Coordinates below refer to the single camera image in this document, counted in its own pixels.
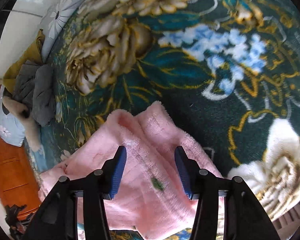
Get pink floral fleece garment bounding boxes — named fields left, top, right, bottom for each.
left=38, top=101, right=221, bottom=239

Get beige fleece garment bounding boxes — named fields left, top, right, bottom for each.
left=2, top=96, right=41, bottom=152

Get light blue daisy duvet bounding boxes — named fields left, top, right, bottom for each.
left=0, top=86, right=25, bottom=147

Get grey garment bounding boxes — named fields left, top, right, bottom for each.
left=13, top=60, right=56, bottom=127

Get teal floral bed blanket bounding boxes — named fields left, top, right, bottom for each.
left=24, top=0, right=300, bottom=240

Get mustard yellow garment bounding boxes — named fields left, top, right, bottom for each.
left=2, top=29, right=45, bottom=94

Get white black glossy wardrobe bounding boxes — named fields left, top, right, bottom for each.
left=0, top=0, right=56, bottom=78

